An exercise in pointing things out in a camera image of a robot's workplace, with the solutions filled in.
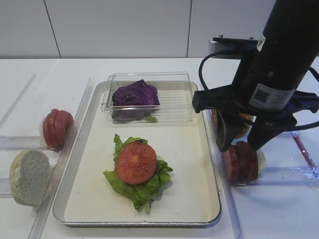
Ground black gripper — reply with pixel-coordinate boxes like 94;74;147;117
191;83;319;152

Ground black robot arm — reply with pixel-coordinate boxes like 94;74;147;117
192;0;319;152

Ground upright sausage slices stack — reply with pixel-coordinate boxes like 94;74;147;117
222;141;259;182

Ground tomato slice on lettuce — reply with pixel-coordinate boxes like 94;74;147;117
116;141;157;185

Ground green lettuce leaf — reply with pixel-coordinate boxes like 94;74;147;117
103;134;173;214

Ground upright tomato slices stack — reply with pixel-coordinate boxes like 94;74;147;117
42;109;74;149

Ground white bread bun half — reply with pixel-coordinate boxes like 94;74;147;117
9;149;52;207

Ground clear tomato track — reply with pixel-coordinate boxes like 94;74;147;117
0;136;50;150

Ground clear bread track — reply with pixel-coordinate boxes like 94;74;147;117
0;178;12;198

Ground right sesame bun half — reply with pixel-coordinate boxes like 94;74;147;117
235;114;255;139

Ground white sausage pusher block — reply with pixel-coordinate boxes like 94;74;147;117
257;149;267;175

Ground red plastic rod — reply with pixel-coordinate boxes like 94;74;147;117
293;136;319;180

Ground clear sausage track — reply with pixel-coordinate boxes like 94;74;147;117
230;167;319;187

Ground metal baking tray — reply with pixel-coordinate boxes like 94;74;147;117
52;82;221;228

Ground clear plastic container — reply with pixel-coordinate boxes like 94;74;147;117
101;72;197;123

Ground purple cabbage piece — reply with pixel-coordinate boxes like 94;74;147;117
112;79;160;122

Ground black cable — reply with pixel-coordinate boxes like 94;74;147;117
198;49;319;131

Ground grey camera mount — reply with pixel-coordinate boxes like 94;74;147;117
208;35;258;60

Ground clear rail right of tray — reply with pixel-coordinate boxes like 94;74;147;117
202;110;244;239

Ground clear rail of tray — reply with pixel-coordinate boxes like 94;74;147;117
202;110;244;239
28;79;93;239

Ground clear rail far left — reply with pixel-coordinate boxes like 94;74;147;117
0;74;37;128

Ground clear rail left of tray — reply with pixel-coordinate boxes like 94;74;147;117
28;79;93;239

